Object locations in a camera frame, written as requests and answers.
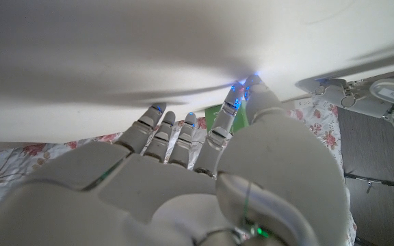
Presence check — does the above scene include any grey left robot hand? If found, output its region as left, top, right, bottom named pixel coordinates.
left=295, top=77, right=394, bottom=137

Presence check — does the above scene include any cream foam board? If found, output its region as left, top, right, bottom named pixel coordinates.
left=0, top=0, right=394, bottom=144

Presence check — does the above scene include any floral backdrop cloth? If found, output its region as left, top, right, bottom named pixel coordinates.
left=0, top=95, right=357, bottom=246

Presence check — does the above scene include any green straws box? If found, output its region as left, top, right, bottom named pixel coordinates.
left=204, top=102, right=249, bottom=134

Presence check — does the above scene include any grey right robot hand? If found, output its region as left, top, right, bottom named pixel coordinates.
left=0, top=73, right=352, bottom=246

